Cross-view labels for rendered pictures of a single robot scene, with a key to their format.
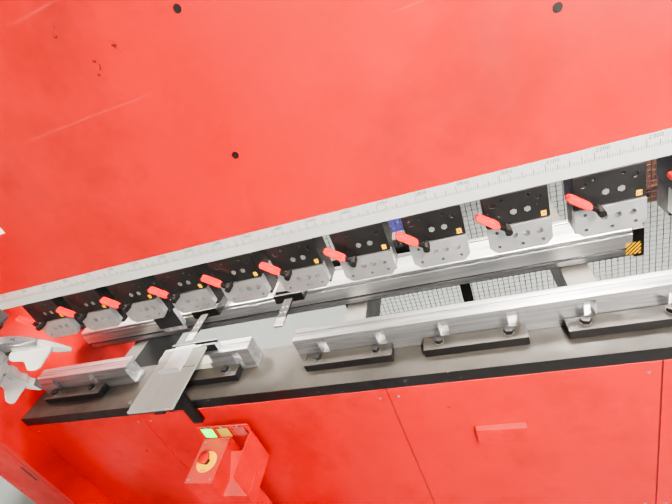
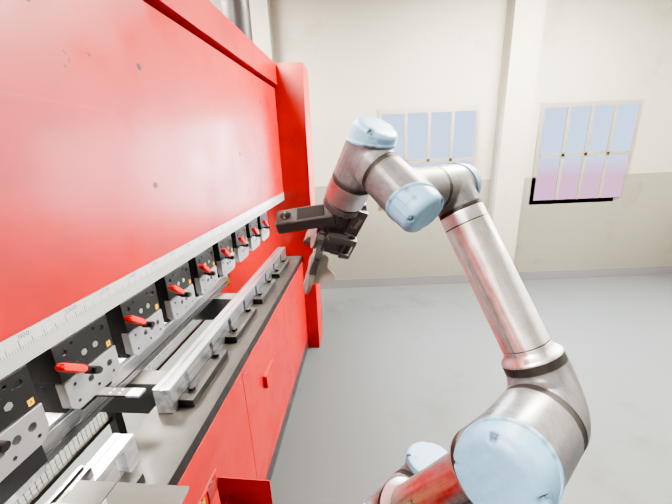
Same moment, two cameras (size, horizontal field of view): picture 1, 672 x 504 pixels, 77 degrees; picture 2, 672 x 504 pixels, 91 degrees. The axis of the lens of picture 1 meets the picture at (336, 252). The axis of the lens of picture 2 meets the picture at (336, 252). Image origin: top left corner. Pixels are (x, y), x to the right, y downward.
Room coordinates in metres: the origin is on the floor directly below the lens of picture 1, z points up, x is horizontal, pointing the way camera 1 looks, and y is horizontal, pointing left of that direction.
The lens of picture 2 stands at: (0.84, 1.29, 1.70)
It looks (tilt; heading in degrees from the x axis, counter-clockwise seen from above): 17 degrees down; 255
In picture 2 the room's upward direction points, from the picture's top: 2 degrees counter-clockwise
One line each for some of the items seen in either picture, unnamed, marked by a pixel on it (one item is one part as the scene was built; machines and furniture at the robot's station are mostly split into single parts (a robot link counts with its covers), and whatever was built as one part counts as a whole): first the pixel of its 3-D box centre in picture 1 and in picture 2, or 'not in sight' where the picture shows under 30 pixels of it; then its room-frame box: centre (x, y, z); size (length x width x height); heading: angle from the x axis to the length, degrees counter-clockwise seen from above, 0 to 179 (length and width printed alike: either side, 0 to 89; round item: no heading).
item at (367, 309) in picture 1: (367, 292); (104, 390); (1.47, -0.06, 0.81); 0.64 x 0.08 x 0.14; 159
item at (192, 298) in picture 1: (191, 283); (74, 361); (1.26, 0.48, 1.26); 0.15 x 0.09 x 0.17; 69
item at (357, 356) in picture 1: (348, 357); (206, 375); (1.06, 0.10, 0.89); 0.30 x 0.05 x 0.03; 69
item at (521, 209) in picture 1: (514, 213); (235, 243); (0.90, -0.46, 1.26); 0.15 x 0.09 x 0.17; 69
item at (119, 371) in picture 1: (89, 375); not in sight; (1.52, 1.15, 0.92); 0.50 x 0.06 x 0.10; 69
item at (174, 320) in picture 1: (169, 320); (15, 473); (1.32, 0.64, 1.13); 0.10 x 0.02 x 0.10; 69
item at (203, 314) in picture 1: (202, 316); not in sight; (1.47, 0.59, 1.01); 0.26 x 0.12 x 0.05; 159
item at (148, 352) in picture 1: (166, 328); not in sight; (1.84, 0.93, 0.81); 0.64 x 0.08 x 0.14; 159
